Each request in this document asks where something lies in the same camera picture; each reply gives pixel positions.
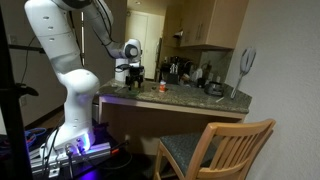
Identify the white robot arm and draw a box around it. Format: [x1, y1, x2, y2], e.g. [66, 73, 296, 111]
[24, 0, 141, 157]

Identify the wooden chair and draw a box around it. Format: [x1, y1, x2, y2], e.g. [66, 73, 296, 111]
[153, 119, 276, 180]

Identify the white paper towel roll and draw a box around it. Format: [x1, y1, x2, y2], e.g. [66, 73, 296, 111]
[115, 58, 129, 82]

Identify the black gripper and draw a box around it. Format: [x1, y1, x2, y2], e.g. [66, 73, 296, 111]
[128, 66, 144, 90]

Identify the dark metal pot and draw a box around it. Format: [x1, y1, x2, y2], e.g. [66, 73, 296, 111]
[204, 81, 224, 97]

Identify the small orange white bottle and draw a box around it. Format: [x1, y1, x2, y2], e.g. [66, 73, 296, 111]
[159, 80, 166, 92]

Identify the black coffee maker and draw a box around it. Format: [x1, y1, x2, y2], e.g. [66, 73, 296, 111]
[159, 56, 186, 84]

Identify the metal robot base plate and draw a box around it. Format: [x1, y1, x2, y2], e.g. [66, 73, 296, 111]
[29, 143, 111, 179]

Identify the black camera stand pole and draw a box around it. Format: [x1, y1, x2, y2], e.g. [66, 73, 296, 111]
[0, 10, 33, 180]

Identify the upper wooden cabinet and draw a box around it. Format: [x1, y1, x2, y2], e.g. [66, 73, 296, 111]
[179, 0, 250, 51]

